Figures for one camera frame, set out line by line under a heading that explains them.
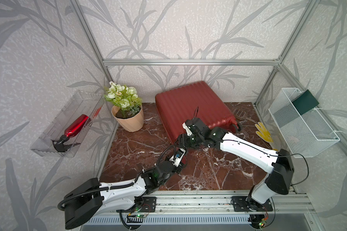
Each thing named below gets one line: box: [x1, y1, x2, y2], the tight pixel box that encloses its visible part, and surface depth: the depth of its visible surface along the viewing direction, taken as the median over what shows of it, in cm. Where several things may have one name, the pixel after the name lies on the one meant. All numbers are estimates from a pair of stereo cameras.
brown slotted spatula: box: [233, 108, 258, 124], surface depth 114 cm
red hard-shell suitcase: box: [155, 80, 241, 142], surface depth 86 cm
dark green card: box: [291, 89, 320, 116], surface depth 72 cm
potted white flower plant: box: [104, 81, 145, 133], surface depth 89 cm
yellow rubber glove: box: [254, 121, 274, 143], surface depth 104 cm
